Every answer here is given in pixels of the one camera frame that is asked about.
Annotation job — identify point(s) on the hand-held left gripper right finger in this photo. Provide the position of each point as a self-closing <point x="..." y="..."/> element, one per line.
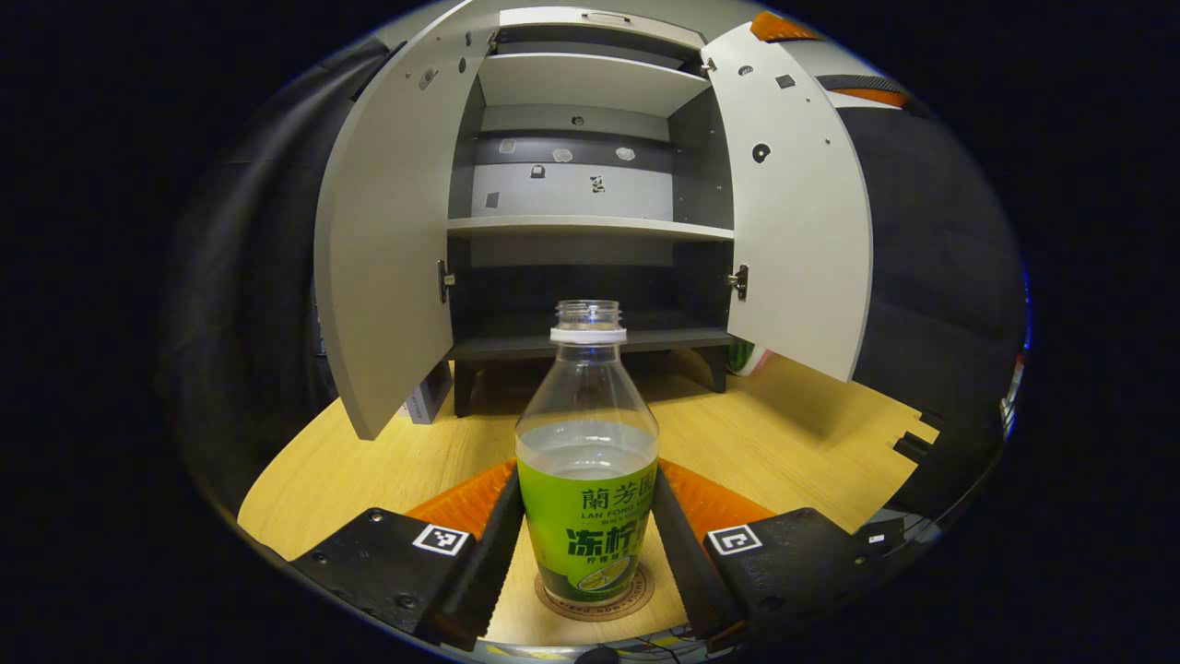
<point x="687" y="572"/>

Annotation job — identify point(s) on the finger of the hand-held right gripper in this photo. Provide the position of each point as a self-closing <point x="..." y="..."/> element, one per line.
<point x="782" y="28"/>
<point x="867" y="90"/>

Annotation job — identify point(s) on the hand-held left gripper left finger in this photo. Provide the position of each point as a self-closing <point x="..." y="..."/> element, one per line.
<point x="489" y="563"/>

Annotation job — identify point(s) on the round brown coaster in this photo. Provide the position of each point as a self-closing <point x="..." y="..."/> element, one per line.
<point x="553" y="599"/>

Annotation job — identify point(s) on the clear bottle with green label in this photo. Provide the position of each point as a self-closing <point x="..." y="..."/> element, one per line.
<point x="587" y="516"/>

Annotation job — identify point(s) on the white cabinet door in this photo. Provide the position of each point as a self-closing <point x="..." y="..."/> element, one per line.
<point x="797" y="231"/>
<point x="396" y="231"/>

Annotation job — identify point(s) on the grey and white cabinet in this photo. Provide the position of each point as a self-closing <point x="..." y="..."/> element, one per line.
<point x="590" y="88"/>

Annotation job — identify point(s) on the pale blue book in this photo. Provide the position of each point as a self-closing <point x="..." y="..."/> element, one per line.
<point x="426" y="401"/>

